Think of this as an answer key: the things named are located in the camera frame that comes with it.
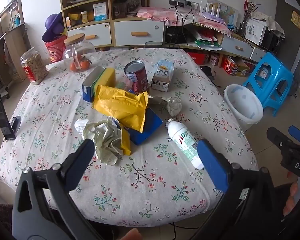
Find blue and white box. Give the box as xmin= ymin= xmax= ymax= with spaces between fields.
xmin=93 ymin=2 xmax=108 ymax=22

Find blue snack box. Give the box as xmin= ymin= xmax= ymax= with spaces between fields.
xmin=82 ymin=66 xmax=106 ymax=103
xmin=125 ymin=107 xmax=163 ymax=146

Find yellow paper note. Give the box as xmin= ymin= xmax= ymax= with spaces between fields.
xmin=291 ymin=10 xmax=300 ymax=31

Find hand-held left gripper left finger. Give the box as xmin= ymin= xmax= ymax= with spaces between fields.
xmin=12 ymin=139 xmax=100 ymax=240

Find red cardboard box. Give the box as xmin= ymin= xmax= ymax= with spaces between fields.
xmin=221 ymin=56 xmax=251 ymax=77

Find glass jar with wooden lid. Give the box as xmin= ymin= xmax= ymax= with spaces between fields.
xmin=62 ymin=33 xmax=97 ymax=73

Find white trash bin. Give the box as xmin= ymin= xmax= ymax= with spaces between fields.
xmin=223 ymin=84 xmax=264 ymax=132

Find printed map bag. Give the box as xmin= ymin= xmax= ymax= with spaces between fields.
xmin=207 ymin=0 xmax=240 ymax=28

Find white plastic bottle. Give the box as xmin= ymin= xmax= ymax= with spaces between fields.
xmin=164 ymin=119 xmax=206 ymax=170

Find cloth covered appliance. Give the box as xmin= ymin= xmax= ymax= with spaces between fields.
xmin=244 ymin=11 xmax=286 ymax=46

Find floral tablecloth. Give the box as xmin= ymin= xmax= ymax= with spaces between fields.
xmin=0 ymin=48 xmax=258 ymax=227

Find small yellow wrapper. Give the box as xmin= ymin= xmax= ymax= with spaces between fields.
xmin=117 ymin=127 xmax=132 ymax=156

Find dried branches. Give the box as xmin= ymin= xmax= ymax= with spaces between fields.
xmin=239 ymin=1 xmax=262 ymax=38

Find yellow plastic bag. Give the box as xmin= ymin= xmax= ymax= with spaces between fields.
xmin=92 ymin=85 xmax=149 ymax=133

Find yellow sponge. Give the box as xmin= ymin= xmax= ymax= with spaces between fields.
xmin=94 ymin=67 xmax=116 ymax=93

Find purple hat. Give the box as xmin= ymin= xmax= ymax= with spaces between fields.
xmin=41 ymin=12 xmax=68 ymax=42

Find blue plastic stool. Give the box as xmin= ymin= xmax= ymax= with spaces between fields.
xmin=242 ymin=52 xmax=294 ymax=117

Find green packet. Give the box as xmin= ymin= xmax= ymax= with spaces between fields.
xmin=193 ymin=38 xmax=222 ymax=50

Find pink floral cloth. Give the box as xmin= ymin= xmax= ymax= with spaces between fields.
xmin=136 ymin=6 xmax=232 ymax=37

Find wooden shelf cabinet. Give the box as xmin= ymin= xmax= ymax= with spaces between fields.
xmin=59 ymin=0 xmax=165 ymax=48

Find plastic snack jar red label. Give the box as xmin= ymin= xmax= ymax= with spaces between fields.
xmin=20 ymin=47 xmax=49 ymax=85

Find white router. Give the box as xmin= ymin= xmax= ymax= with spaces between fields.
xmin=199 ymin=1 xmax=222 ymax=18

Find black phone stand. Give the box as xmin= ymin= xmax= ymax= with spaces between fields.
xmin=0 ymin=89 xmax=22 ymax=140

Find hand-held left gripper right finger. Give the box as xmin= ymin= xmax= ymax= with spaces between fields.
xmin=190 ymin=139 xmax=285 ymax=240

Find grey drawer wooden handle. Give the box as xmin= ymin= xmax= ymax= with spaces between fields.
xmin=67 ymin=22 xmax=112 ymax=47
xmin=114 ymin=20 xmax=165 ymax=47

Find torn paper scrap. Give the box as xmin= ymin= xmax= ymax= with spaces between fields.
xmin=148 ymin=94 xmax=171 ymax=105

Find low wooden cabinet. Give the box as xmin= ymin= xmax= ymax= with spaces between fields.
xmin=164 ymin=22 xmax=268 ymax=63

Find red bucket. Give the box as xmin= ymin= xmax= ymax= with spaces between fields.
xmin=45 ymin=37 xmax=67 ymax=63

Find wall power strip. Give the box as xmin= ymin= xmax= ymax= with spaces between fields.
xmin=169 ymin=0 xmax=200 ymax=8

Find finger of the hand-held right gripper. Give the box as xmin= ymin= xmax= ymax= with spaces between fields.
xmin=267 ymin=127 xmax=294 ymax=153
xmin=289 ymin=125 xmax=300 ymax=147

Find white and blue milk carton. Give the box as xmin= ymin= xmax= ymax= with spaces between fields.
xmin=151 ymin=59 xmax=175 ymax=92

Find person's right hand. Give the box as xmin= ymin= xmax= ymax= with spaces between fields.
xmin=282 ymin=171 xmax=300 ymax=217

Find red tin can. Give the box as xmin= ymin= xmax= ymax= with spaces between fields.
xmin=124 ymin=60 xmax=150 ymax=94

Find crumpled paper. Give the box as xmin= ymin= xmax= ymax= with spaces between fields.
xmin=74 ymin=119 xmax=123 ymax=166

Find white wrapper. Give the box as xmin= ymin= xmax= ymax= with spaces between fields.
xmin=166 ymin=98 xmax=183 ymax=117

